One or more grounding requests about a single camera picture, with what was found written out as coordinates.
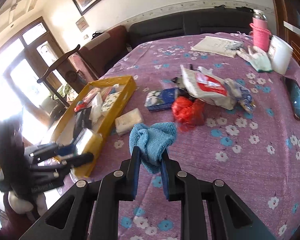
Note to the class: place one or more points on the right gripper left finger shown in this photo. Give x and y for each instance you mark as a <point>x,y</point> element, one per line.
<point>90,210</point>

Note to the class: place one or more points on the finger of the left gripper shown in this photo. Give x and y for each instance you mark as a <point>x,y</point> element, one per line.
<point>51,149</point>
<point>68,162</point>

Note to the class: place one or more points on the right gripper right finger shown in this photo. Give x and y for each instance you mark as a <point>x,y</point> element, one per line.
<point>209,209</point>

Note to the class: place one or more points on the pink rose tissue pack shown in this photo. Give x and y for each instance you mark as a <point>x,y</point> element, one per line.
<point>96,108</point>

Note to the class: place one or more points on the blue towel cloth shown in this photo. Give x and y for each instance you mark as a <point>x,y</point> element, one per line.
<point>152,141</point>

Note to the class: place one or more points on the lemon print tissue pack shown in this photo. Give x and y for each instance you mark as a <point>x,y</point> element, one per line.
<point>108,103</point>

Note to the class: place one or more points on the left hand white glove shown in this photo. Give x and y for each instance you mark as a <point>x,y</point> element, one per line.
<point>21,206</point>

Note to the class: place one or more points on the black packet in tray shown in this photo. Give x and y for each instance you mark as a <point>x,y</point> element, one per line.
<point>82,121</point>

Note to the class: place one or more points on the yellow cardboard box tray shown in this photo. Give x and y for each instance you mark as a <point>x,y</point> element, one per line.
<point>63,130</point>

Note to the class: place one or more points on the beige tissue pack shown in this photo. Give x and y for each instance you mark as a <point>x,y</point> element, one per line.
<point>125,122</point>

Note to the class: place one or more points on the wooden glass door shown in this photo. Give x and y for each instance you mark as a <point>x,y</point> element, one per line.
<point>24,58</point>

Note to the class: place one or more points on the dark wooden chair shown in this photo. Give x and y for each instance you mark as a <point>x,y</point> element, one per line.
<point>68,72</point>

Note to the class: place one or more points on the purple floral tablecloth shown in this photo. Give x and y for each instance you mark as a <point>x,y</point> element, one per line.
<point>257,155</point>

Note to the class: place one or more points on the brown armchair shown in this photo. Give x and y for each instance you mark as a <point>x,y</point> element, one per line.
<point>101,53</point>

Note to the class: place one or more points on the blue white tissue pack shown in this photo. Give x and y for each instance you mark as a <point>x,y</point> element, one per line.
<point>157,100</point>

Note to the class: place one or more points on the blue white patterned bag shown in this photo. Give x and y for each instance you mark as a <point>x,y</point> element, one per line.
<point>242,95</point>

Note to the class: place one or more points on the black smartphone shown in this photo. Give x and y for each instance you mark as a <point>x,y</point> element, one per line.
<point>293,90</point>

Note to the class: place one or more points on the white red plastic bag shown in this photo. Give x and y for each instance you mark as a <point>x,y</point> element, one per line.
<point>205,86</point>

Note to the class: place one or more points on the white work glove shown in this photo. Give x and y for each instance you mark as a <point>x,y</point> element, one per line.
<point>257,57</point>

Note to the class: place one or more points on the white plastic jar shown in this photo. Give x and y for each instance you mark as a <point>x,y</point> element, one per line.
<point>279,53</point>

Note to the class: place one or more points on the white paper notebook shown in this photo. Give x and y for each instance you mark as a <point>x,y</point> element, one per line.
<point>217,45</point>

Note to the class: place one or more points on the pink thermos bottle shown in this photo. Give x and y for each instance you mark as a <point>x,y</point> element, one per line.
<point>261,34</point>

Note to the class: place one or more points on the black sofa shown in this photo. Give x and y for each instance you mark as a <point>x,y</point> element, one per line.
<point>194,22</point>

